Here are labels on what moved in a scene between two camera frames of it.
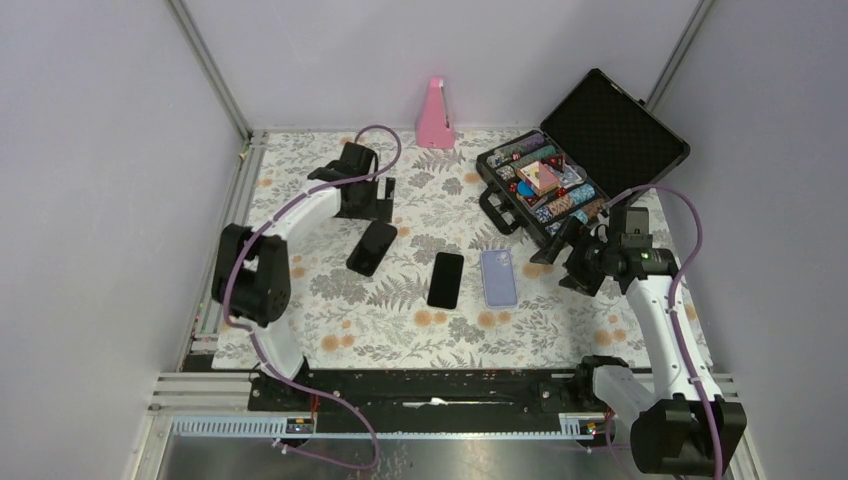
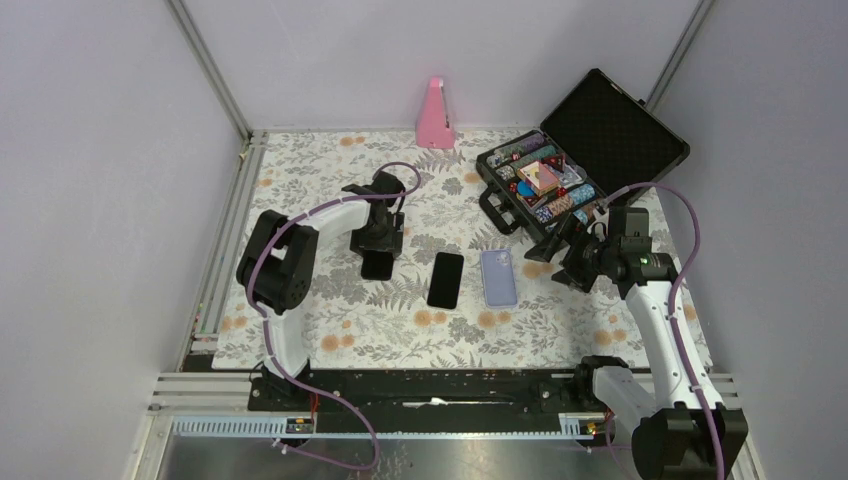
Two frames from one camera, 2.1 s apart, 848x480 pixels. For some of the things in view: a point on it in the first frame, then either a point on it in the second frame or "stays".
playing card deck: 542,180 stays
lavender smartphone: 499,278 stays
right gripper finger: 554,246 stays
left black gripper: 379,209 → 391,243
